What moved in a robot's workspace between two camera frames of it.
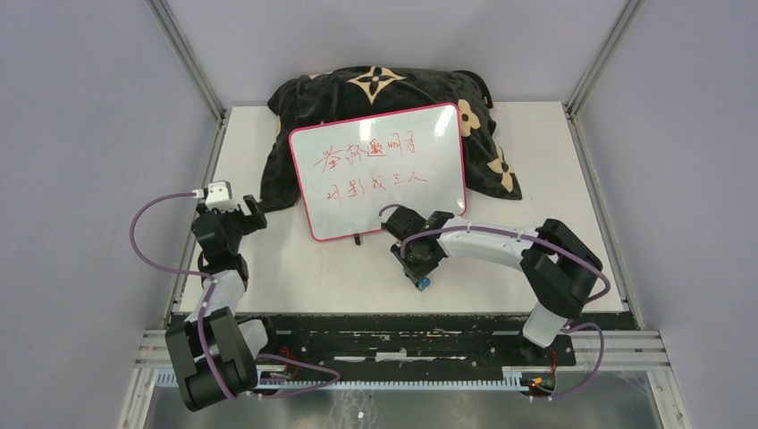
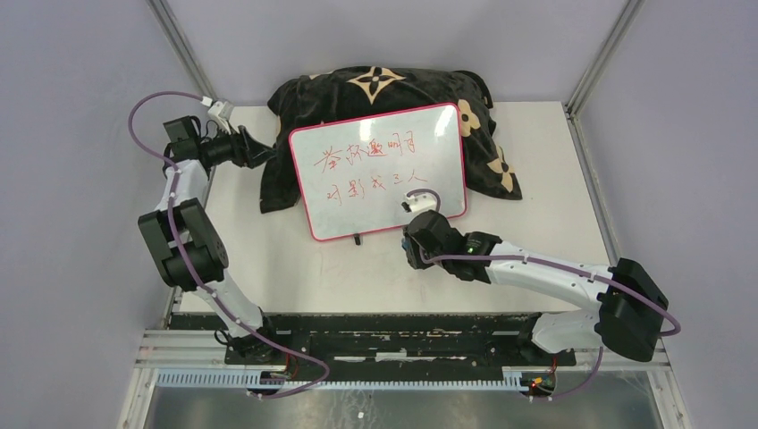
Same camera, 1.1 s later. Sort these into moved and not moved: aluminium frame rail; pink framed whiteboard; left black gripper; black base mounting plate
Moved: left black gripper
Not moved: pink framed whiteboard; aluminium frame rail; black base mounting plate
